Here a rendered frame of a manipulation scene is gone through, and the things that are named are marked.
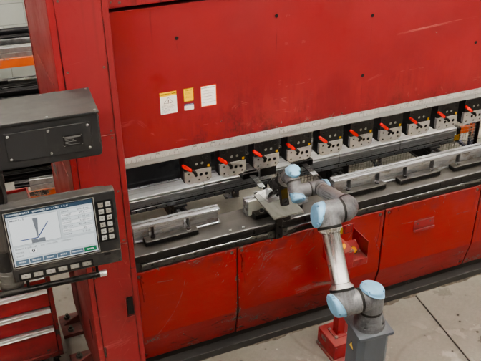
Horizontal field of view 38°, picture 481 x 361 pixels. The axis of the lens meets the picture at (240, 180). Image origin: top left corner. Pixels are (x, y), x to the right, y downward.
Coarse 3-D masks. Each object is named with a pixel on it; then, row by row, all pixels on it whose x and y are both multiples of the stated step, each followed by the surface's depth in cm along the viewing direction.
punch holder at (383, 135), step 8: (376, 120) 406; (384, 120) 403; (392, 120) 405; (400, 120) 407; (376, 128) 408; (392, 128) 407; (400, 128) 410; (376, 136) 410; (384, 136) 408; (392, 136) 410
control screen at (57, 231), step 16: (48, 208) 277; (64, 208) 279; (80, 208) 282; (16, 224) 275; (32, 224) 278; (48, 224) 280; (64, 224) 283; (80, 224) 285; (16, 240) 279; (32, 240) 281; (48, 240) 284; (64, 240) 286; (80, 240) 289; (96, 240) 291; (16, 256) 282; (32, 256) 285; (48, 256) 287; (64, 256) 290
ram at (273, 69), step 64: (192, 0) 325; (256, 0) 335; (320, 0) 349; (384, 0) 364; (448, 0) 381; (128, 64) 325; (192, 64) 338; (256, 64) 352; (320, 64) 367; (384, 64) 384; (448, 64) 402; (128, 128) 340; (192, 128) 354; (256, 128) 370; (320, 128) 387
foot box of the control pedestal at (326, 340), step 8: (320, 328) 426; (320, 336) 428; (328, 336) 420; (344, 336) 420; (320, 344) 430; (328, 344) 420; (336, 344) 414; (344, 344) 415; (328, 352) 423; (336, 352) 416; (344, 352) 419; (336, 360) 418; (344, 360) 418
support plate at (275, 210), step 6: (258, 198) 390; (288, 198) 389; (264, 204) 384; (270, 204) 384; (276, 204) 384; (294, 204) 384; (270, 210) 379; (276, 210) 379; (282, 210) 379; (288, 210) 379; (294, 210) 379; (300, 210) 379; (276, 216) 374; (282, 216) 374
